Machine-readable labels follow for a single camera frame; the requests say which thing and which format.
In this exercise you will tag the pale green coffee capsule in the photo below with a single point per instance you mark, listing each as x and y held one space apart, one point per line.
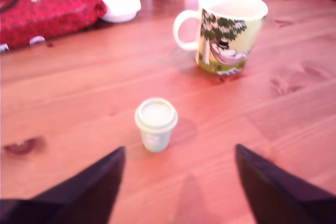
156 124

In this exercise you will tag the red coffee bag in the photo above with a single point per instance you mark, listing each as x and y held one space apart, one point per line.
44 11

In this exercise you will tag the green hammock print mug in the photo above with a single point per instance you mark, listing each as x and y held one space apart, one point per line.
225 37

